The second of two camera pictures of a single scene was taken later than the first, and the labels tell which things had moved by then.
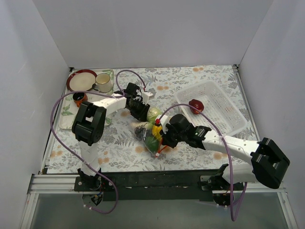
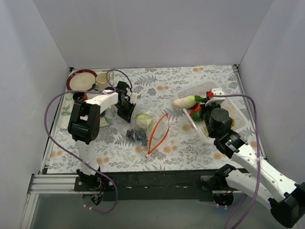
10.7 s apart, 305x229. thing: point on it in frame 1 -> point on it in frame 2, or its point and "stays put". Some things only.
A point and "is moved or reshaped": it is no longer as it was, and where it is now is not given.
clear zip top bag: [149, 131] is moved or reshaped
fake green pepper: [152, 144] -> [196, 116]
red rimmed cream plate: [81, 80] stays put
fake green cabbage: [152, 114] -> [143, 120]
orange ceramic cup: [79, 98] stays put
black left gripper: [142, 111] -> [124, 107]
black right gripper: [168, 135] -> [205, 110]
